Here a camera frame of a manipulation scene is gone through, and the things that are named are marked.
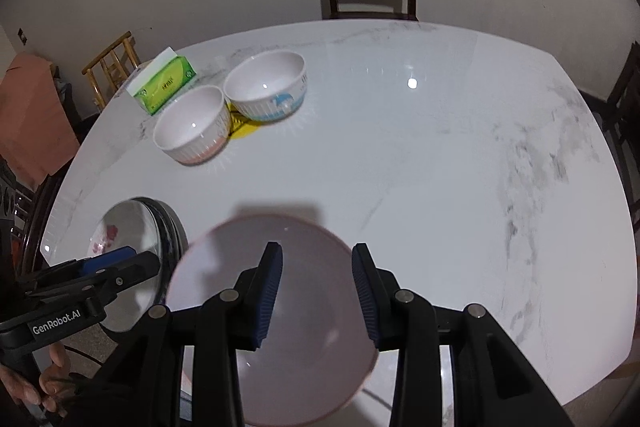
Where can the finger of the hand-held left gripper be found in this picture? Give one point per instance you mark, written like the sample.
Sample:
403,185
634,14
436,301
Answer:
130,271
107,258

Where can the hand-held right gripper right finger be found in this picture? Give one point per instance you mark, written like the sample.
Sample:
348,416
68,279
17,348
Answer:
365,302

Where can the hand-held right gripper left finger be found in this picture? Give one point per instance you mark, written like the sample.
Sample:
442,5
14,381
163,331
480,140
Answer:
267,297

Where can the white pink-flower plate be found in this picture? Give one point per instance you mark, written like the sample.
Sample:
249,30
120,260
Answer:
125,227

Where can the large pink bowl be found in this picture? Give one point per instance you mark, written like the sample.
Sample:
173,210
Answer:
310,307

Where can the small blue patterned plate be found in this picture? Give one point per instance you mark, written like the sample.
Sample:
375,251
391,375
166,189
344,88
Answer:
170,232

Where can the ribbed white pink bowl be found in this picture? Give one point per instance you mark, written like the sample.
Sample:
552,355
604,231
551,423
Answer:
190,122

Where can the white cartoon print bowl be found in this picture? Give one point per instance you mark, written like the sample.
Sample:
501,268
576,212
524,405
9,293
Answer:
265,77

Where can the person's left hand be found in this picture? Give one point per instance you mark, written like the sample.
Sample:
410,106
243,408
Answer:
50,379

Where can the orange-pink cloth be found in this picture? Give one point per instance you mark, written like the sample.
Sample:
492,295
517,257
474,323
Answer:
35,117

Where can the green tissue pack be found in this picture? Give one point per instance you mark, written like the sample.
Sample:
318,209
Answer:
165,82

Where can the bamboo chair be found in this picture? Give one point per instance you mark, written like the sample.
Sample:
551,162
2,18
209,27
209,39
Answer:
107,62

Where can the black wall socket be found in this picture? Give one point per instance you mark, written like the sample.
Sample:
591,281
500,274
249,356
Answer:
22,36

